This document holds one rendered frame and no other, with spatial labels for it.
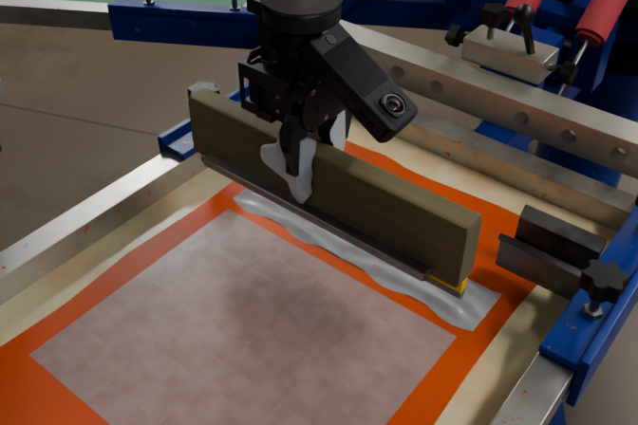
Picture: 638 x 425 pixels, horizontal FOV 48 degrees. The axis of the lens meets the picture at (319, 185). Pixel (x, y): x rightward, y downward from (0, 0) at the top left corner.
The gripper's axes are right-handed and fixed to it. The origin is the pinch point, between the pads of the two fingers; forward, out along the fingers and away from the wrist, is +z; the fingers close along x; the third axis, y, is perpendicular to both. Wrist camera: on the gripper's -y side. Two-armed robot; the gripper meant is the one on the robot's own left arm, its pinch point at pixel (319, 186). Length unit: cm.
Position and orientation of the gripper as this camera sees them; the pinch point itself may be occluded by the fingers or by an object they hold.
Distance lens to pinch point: 75.4
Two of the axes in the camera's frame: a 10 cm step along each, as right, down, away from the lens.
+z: 0.0, 7.8, 6.3
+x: -6.2, 4.9, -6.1
